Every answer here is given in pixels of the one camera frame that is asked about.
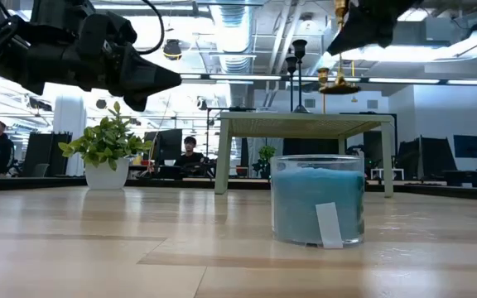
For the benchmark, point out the green perforated metal shelf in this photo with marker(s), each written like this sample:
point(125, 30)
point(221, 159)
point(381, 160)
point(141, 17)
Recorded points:
point(304, 124)

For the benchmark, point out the black candlestick holder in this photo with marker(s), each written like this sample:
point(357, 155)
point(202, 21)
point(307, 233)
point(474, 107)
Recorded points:
point(300, 47)
point(291, 64)

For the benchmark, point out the silver ventilation duct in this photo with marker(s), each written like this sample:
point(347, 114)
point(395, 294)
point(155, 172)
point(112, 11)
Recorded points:
point(234, 25)

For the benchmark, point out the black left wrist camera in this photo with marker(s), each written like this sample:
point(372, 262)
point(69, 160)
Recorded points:
point(60, 10)

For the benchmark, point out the black computer monitor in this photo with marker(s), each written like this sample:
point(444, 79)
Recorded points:
point(168, 145)

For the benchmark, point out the black partition panel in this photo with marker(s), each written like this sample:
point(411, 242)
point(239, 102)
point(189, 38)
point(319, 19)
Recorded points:
point(48, 153)

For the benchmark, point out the blue candle in glass jar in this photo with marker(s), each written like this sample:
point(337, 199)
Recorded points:
point(304, 198)

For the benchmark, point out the blue wall screen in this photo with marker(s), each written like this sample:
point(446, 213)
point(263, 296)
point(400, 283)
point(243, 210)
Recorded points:
point(468, 145)

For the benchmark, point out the small dark potted plant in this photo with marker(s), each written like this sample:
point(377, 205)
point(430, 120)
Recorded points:
point(265, 155)

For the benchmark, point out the green plant in white pot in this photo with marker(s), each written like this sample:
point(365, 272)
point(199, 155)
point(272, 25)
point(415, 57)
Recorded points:
point(108, 145)

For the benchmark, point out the black angled panel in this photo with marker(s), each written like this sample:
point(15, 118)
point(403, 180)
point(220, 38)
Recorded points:
point(429, 153)

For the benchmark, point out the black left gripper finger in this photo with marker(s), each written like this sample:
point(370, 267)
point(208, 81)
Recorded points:
point(137, 103)
point(143, 76)

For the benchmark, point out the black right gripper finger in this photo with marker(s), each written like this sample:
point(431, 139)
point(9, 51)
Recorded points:
point(367, 25)

